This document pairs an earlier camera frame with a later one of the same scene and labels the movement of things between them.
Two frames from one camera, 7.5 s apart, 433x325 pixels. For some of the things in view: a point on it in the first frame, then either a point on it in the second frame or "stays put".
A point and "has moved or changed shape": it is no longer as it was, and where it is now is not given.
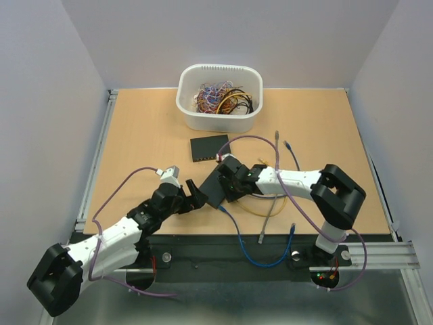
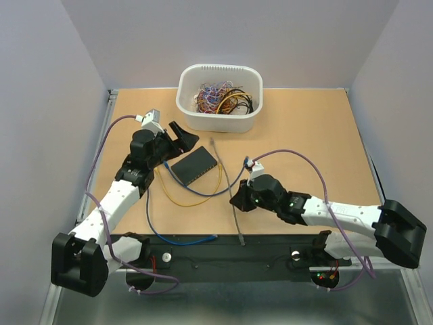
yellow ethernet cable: x=264 y=163 has moved or changed shape
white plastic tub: x=190 y=76 stays put
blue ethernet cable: x=283 y=258 has moved or changed shape
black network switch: x=206 y=148 -> x=195 y=166
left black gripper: x=195 y=201 -> x=185 y=140
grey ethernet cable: x=261 y=235 has moved or changed shape
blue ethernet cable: x=289 y=148 has moved or changed shape
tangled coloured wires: x=222 y=97 stays put
